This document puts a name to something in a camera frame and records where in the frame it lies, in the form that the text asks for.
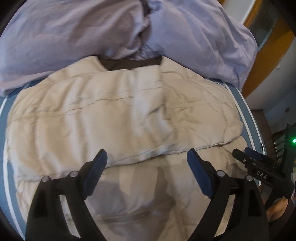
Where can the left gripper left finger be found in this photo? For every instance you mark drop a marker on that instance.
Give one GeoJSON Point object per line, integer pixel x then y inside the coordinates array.
{"type": "Point", "coordinates": [46, 220]}

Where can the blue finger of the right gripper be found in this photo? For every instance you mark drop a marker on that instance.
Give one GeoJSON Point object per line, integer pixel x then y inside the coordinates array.
{"type": "Point", "coordinates": [253, 154]}

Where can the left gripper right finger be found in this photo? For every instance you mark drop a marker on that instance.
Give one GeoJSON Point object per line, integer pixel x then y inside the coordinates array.
{"type": "Point", "coordinates": [248, 219]}

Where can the beige puffer jacket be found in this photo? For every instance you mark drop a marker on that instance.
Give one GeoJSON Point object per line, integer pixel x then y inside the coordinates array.
{"type": "Point", "coordinates": [146, 119]}

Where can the person's right hand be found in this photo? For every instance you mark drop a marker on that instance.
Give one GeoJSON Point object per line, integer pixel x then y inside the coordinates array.
{"type": "Point", "coordinates": [277, 209]}

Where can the blue white striped bedsheet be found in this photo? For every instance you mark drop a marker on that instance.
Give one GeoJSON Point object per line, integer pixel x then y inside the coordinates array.
{"type": "Point", "coordinates": [9, 206]}

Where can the right lavender pillow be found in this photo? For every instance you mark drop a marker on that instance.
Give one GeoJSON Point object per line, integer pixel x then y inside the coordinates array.
{"type": "Point", "coordinates": [199, 35]}

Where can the lavender pillow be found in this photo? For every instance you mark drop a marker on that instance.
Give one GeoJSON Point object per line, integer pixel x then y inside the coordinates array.
{"type": "Point", "coordinates": [199, 35]}
{"type": "Point", "coordinates": [45, 36]}

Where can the left lavender pillow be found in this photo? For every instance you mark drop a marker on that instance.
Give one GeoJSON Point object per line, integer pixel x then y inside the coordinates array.
{"type": "Point", "coordinates": [45, 36]}

